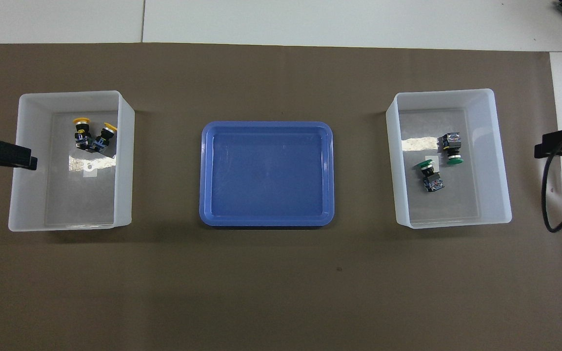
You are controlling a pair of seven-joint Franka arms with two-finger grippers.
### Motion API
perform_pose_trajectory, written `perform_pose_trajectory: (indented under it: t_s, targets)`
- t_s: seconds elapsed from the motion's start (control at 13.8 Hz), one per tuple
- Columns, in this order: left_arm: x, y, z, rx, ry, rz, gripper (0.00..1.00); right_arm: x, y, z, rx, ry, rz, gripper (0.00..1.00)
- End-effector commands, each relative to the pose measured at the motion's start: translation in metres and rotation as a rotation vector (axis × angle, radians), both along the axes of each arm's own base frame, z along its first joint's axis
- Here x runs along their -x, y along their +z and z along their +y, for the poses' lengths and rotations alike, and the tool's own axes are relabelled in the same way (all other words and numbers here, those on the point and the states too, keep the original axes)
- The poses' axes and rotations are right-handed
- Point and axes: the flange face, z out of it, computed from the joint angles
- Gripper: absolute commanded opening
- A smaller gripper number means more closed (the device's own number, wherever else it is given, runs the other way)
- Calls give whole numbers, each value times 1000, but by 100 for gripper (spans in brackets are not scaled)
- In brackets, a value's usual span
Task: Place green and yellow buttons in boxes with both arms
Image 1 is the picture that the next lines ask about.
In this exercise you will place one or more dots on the brown table mat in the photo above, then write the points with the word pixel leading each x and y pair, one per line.
pixel 164 292

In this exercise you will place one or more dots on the translucent white plastic box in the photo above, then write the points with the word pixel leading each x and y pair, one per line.
pixel 495 195
pixel 32 195

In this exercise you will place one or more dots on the yellow push button switch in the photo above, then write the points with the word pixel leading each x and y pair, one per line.
pixel 101 141
pixel 83 134

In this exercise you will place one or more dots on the green push button switch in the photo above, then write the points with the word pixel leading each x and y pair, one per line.
pixel 432 179
pixel 451 146

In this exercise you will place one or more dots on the blue plastic tray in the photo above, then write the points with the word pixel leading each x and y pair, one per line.
pixel 266 175

